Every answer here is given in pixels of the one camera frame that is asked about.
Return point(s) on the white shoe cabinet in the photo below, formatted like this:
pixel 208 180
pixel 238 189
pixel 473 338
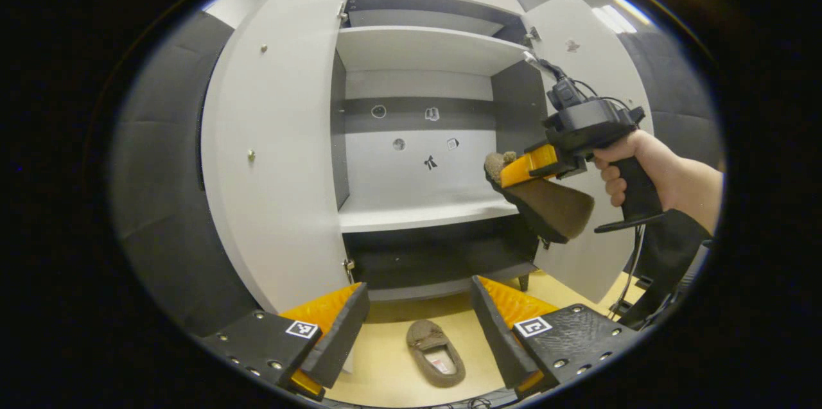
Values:
pixel 417 46

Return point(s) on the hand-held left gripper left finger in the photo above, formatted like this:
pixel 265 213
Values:
pixel 343 338

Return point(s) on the black backdrop cloth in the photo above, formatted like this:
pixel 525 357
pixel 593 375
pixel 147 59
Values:
pixel 681 94
pixel 160 203

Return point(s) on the small ceiling light panel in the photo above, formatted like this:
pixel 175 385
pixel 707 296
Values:
pixel 616 18

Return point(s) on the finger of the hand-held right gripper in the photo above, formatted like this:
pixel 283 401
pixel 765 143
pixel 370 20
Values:
pixel 530 165

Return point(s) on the brown fuzzy shoe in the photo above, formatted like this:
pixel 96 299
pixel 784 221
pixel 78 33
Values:
pixel 552 207
pixel 424 335

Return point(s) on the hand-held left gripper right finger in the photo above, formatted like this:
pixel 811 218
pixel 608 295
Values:
pixel 498 332

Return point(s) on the metal door hinge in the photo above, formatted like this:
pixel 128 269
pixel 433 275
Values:
pixel 342 13
pixel 533 34
pixel 349 268
pixel 545 242

